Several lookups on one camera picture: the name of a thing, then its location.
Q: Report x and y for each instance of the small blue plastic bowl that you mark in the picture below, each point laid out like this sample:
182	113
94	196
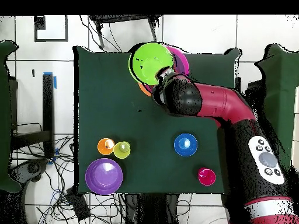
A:
185	144

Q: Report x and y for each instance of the black square frame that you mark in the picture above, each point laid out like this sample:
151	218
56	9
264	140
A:
39	23

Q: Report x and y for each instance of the black metal stand legs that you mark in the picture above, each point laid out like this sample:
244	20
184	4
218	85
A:
121	18

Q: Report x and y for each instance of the red plastic cup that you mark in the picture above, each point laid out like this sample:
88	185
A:
206	177

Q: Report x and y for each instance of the dark green table cloth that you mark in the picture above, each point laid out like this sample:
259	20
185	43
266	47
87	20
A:
116	112

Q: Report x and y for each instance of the yellow plastic cup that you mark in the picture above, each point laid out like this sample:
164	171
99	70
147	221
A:
122	151

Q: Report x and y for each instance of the black office chair base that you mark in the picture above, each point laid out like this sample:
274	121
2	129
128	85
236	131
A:
32	168

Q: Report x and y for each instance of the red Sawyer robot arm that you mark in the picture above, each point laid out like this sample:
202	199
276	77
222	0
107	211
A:
222	102

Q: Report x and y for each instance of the orange plastic cup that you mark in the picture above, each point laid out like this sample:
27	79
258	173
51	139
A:
104	148

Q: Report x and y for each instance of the green plastic bowl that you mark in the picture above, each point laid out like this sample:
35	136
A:
149	63

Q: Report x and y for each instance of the blue tape strip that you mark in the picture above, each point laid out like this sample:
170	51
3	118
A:
56	151
55	81

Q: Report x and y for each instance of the large pink plastic bowl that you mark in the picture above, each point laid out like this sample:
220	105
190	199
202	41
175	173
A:
183	59

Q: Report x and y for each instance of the large orange plastic bowl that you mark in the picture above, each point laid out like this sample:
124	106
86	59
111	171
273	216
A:
143	89

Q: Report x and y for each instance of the small black floor object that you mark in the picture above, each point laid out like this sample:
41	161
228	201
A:
33	73

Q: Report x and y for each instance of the green cloth covered table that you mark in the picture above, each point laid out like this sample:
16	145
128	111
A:
4	116
282	77

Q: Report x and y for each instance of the black metal floor stand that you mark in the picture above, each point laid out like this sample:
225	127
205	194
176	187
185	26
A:
48	105

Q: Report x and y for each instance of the black power box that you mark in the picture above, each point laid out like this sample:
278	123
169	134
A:
78	204

